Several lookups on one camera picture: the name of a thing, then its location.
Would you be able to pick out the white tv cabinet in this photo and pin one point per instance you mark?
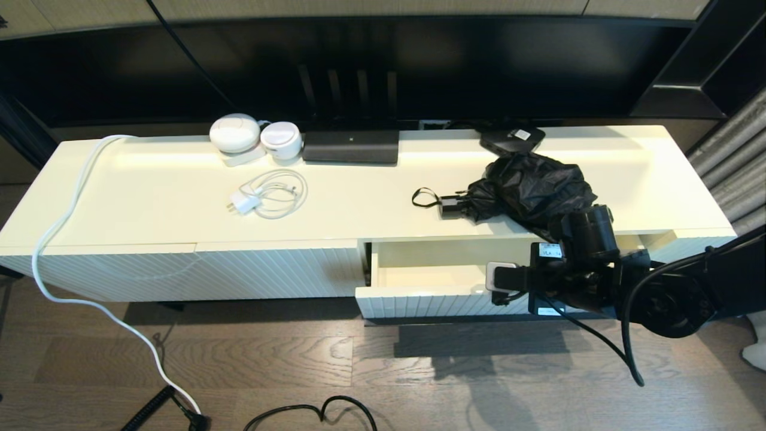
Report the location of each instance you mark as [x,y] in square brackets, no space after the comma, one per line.
[149,191]

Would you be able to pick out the black power plug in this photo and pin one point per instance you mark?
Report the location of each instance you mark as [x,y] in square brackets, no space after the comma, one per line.
[197,422]

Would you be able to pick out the small black set-top box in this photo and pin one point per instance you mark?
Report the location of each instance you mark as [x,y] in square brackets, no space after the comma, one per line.
[508,140]

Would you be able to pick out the black television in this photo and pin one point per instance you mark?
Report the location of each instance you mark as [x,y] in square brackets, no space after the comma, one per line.
[479,66]

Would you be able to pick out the small white round device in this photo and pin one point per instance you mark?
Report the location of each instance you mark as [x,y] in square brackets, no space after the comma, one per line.
[281,139]

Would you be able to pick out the black router with antennas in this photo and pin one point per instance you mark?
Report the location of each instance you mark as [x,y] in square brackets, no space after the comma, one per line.
[350,146]

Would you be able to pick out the dark grey curtain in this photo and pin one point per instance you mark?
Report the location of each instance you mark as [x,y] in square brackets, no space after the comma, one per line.
[24,131]

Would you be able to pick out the white charger adapter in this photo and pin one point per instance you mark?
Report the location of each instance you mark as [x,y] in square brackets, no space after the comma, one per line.
[246,202]

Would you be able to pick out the large white round device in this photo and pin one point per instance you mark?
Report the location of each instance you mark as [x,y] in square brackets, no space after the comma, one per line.
[235,133]

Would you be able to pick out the black umbrella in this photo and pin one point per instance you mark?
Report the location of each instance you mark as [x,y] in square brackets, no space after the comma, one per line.
[526,185]

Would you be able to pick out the black shelf unit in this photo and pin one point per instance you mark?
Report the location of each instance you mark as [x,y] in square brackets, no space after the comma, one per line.
[736,66]

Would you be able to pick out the white fluted drawer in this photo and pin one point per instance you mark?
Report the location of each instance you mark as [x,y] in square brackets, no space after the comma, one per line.
[419,302]

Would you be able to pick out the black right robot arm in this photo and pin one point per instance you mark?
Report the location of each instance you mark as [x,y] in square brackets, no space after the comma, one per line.
[676,305]

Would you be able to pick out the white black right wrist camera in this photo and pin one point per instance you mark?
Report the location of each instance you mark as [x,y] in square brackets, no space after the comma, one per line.
[491,278]

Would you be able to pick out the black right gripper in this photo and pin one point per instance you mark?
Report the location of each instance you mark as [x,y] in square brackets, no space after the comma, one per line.
[568,284]

